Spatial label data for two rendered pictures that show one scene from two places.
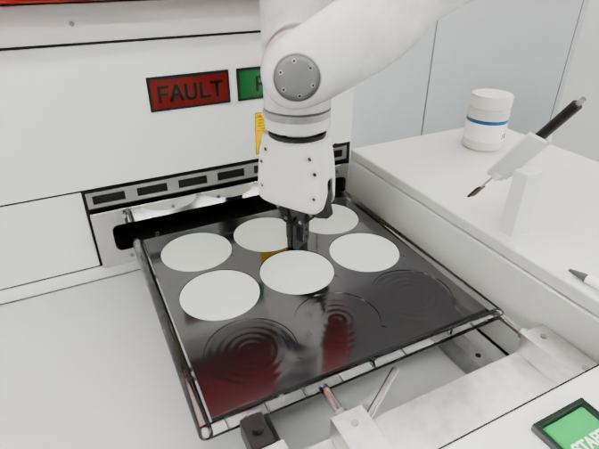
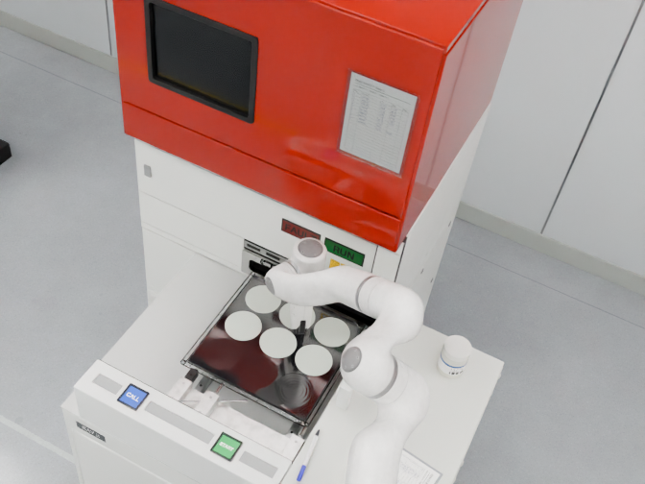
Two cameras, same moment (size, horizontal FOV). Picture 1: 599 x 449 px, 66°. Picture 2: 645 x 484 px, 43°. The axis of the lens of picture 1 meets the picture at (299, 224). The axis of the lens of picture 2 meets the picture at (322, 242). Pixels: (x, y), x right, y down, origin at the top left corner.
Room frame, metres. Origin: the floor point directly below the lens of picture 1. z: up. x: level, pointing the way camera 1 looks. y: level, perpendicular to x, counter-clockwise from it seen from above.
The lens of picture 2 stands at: (-0.32, -0.99, 2.67)
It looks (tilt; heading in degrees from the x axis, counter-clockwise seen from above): 47 degrees down; 47
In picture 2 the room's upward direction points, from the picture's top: 9 degrees clockwise
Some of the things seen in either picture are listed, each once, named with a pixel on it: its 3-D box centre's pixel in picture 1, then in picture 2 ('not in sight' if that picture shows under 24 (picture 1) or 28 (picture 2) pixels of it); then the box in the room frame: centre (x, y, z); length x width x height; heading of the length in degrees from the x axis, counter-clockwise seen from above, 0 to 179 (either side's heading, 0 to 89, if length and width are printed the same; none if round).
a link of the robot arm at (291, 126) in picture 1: (295, 118); not in sight; (0.58, 0.00, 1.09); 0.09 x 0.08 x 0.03; 58
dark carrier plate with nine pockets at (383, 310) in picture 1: (297, 272); (277, 343); (0.51, 0.00, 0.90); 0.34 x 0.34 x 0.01; 26
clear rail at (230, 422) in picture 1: (372, 364); (243, 393); (0.35, -0.08, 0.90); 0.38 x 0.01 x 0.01; 116
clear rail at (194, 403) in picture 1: (162, 314); (220, 315); (0.43, 0.16, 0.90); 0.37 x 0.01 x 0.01; 26
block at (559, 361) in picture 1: (560, 361); (290, 452); (0.35, -0.28, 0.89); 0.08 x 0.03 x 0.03; 26
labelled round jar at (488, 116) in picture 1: (487, 119); (454, 356); (0.81, -0.34, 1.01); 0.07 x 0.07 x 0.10
